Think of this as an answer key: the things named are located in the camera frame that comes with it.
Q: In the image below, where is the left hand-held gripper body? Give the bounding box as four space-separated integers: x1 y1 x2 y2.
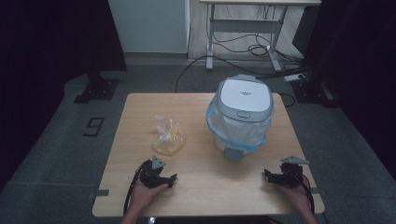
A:
138 155 167 189

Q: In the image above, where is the white lidded trash can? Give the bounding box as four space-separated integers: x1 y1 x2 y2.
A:
205 74 276 162

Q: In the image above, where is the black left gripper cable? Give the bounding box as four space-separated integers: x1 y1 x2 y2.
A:
123 160 149 216

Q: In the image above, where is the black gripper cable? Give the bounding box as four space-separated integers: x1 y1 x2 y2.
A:
298 173 316 216
123 160 149 216

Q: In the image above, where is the white power strip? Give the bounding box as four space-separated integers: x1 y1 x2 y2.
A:
283 73 307 83

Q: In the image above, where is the white blue-rimmed bin liner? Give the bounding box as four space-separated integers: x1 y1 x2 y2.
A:
205 96 273 153

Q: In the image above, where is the white metal-frame desk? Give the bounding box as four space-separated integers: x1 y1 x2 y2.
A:
199 0 321 73

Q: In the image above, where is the long black floor cable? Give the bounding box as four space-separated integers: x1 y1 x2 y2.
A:
174 55 309 93

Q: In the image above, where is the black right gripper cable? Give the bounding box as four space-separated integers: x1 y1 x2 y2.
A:
298 173 316 216

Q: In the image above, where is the dark curtain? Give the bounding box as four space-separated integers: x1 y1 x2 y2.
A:
0 0 128 190
292 0 396 172

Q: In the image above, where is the tangle of black cables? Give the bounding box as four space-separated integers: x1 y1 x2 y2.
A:
206 4 304 63

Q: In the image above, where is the clear yellowish plastic bag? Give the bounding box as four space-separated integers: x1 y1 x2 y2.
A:
151 115 187 157

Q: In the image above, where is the person's left hand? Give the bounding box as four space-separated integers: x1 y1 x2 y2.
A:
130 167 169 210

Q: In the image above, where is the black cable loop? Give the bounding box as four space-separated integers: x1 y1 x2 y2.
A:
278 91 296 108

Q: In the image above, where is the person's right hand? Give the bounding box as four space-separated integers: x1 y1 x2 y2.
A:
278 180 314 213

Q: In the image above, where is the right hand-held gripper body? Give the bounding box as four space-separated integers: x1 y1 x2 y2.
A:
278 155 310 189

